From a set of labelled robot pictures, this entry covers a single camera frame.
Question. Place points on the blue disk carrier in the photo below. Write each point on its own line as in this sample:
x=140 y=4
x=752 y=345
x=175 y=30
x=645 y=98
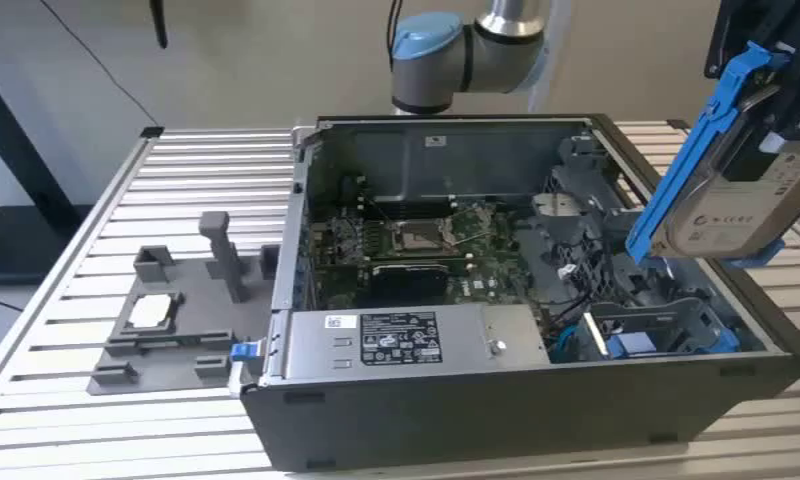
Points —
x=630 y=346

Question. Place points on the hard disk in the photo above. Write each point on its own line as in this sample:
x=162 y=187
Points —
x=728 y=210

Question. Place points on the black open PC case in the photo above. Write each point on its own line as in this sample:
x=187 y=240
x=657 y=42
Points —
x=441 y=425

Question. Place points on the green motherboard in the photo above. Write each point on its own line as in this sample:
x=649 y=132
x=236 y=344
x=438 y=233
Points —
x=501 y=240

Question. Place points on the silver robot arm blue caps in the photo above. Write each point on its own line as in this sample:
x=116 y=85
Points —
x=494 y=65

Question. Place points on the CPU socket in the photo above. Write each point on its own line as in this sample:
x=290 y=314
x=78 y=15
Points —
x=417 y=240

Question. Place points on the black monitor stand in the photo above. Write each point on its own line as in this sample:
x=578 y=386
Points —
x=27 y=240

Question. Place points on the grey inner drive cage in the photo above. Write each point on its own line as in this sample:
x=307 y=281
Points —
x=594 y=195

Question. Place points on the blue case latch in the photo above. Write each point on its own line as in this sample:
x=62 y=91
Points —
x=242 y=351

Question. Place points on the silver CPU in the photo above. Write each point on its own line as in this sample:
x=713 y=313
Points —
x=152 y=310

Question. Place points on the grey parts rack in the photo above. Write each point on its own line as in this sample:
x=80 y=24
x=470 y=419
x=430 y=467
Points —
x=194 y=310

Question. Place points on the silver power supply unit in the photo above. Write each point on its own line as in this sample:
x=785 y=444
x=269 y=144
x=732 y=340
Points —
x=467 y=345

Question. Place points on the black RAM slots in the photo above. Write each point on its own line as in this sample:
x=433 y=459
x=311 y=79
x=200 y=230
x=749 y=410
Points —
x=407 y=206

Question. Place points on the black hanging rod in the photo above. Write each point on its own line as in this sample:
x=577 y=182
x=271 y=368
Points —
x=160 y=25

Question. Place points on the black graphics card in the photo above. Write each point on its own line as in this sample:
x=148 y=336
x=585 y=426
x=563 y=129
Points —
x=407 y=285

